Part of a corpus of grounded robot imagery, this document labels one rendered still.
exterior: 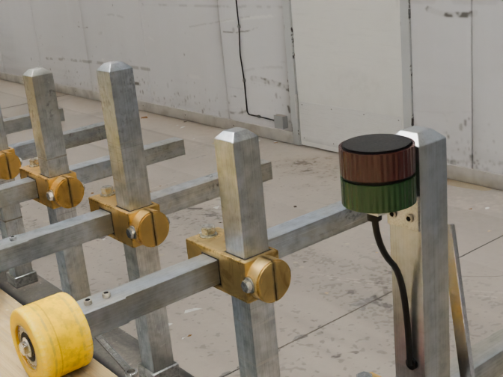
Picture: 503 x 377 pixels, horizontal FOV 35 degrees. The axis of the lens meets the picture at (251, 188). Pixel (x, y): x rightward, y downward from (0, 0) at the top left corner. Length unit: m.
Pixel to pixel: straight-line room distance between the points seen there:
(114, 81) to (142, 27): 5.17
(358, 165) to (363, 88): 3.84
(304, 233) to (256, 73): 4.16
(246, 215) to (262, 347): 0.16
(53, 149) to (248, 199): 0.50
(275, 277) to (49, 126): 0.54
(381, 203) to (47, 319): 0.36
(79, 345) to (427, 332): 0.34
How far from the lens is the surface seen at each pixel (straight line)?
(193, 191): 1.18
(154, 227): 1.07
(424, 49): 4.11
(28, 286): 1.59
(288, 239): 0.97
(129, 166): 1.06
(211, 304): 2.98
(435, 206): 0.67
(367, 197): 0.61
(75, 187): 1.28
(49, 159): 1.28
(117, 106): 1.04
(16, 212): 1.56
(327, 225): 1.01
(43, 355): 0.80
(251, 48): 5.11
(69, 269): 1.34
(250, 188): 0.86
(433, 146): 0.66
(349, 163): 0.61
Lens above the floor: 1.32
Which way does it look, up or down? 18 degrees down
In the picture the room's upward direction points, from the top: 6 degrees counter-clockwise
